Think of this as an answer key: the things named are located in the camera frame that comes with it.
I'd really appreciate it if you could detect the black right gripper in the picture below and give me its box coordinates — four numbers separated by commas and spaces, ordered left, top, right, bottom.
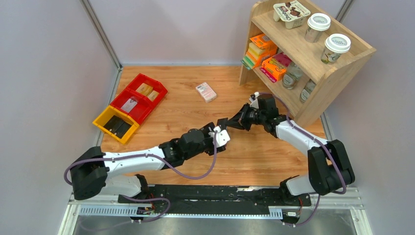
225, 102, 266, 131

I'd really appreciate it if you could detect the dark credit card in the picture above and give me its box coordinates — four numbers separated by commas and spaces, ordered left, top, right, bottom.
114, 122, 131, 139
103, 116, 123, 134

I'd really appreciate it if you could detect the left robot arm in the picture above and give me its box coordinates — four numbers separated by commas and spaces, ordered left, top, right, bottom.
64, 118, 230, 203

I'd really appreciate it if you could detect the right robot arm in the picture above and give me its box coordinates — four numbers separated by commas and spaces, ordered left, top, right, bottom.
226, 93, 355, 205

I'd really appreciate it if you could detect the playing card box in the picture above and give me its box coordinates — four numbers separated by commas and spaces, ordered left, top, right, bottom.
195, 82, 217, 103

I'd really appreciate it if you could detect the orange snack box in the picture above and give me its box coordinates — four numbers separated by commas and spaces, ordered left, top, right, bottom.
260, 52, 292, 83

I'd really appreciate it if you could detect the far red plastic bin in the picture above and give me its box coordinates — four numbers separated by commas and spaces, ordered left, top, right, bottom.
126, 73, 168, 107

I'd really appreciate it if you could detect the red plastic bin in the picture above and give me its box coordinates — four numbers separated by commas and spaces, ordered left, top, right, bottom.
110, 89, 153, 125
126, 73, 168, 107

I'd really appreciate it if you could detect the left glass jar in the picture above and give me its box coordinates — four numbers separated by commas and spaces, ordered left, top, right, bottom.
282, 62, 303, 90

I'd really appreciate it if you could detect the glass jar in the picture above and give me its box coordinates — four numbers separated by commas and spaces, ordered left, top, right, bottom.
282, 62, 303, 90
300, 79, 316, 103

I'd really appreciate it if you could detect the stacked sponge pack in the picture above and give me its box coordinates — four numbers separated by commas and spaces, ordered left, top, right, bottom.
241, 33, 278, 70

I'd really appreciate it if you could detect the near red plastic bin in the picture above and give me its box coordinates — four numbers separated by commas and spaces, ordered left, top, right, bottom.
110, 89, 153, 125

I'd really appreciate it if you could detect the right glass jar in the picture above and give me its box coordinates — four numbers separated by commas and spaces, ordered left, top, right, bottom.
300, 79, 316, 103

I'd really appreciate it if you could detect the wooden shelf unit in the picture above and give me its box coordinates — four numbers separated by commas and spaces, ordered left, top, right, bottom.
239, 0, 376, 127

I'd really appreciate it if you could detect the yellow plastic bin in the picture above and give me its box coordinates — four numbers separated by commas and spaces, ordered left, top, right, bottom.
92, 105, 139, 144

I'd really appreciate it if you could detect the chocolate pudding pack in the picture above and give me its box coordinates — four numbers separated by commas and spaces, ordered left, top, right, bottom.
273, 0, 311, 29

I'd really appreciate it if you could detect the near paper coffee cup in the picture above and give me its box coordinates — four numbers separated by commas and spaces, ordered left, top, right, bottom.
321, 33, 351, 64

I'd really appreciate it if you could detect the paper coffee cup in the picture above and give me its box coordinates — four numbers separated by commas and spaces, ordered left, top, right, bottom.
321, 33, 351, 64
304, 13, 331, 43

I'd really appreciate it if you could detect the far paper coffee cup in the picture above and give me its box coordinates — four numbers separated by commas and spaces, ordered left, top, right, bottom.
304, 13, 331, 43

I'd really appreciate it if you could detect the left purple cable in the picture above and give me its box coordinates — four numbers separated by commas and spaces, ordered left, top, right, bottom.
63, 129, 218, 224

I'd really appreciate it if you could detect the purple cable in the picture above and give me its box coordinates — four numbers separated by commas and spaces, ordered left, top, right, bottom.
63, 129, 218, 224
257, 92, 347, 227

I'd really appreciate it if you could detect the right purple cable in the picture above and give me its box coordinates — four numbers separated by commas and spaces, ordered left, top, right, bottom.
257, 92, 347, 227

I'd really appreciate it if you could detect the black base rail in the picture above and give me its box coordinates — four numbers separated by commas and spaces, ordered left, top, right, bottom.
136, 185, 311, 215

